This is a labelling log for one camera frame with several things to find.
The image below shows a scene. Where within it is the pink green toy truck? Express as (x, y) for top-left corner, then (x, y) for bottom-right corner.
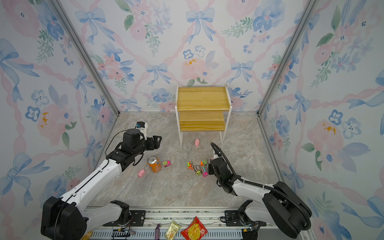
(162, 161), (172, 168)

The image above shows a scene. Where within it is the orange soda can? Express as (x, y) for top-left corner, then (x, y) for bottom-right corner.
(147, 156), (162, 173)

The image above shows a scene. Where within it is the red snack packet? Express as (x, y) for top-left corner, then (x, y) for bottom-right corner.
(181, 217), (208, 240)

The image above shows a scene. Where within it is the yellow green snack packet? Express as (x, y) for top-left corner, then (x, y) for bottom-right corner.
(165, 221), (181, 240)

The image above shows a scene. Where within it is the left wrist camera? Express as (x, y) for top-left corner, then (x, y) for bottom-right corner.
(135, 121), (147, 140)

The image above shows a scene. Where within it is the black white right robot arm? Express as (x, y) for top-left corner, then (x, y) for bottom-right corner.
(208, 155), (312, 239)

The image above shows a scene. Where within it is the purple small bottle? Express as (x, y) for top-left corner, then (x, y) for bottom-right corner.
(155, 224), (161, 240)

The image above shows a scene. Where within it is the grey green toy truck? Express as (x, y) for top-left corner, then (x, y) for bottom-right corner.
(194, 166), (202, 176)

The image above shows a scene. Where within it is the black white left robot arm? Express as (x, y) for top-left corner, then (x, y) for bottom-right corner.
(41, 127), (162, 240)

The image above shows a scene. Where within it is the yellow lidded container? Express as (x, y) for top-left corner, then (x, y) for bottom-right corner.
(81, 231), (93, 240)

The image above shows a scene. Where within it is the wooden two-tier shelf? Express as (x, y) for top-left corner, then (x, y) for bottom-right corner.
(175, 85), (233, 145)

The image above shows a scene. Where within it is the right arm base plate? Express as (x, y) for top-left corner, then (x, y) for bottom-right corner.
(220, 210), (259, 228)

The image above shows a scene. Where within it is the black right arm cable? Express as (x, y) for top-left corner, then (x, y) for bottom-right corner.
(210, 142), (313, 232)

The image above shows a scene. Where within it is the aluminium front rail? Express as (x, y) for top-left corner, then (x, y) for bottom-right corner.
(56, 205), (313, 240)

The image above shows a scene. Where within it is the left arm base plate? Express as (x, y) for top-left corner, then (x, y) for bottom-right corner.
(103, 210), (146, 227)

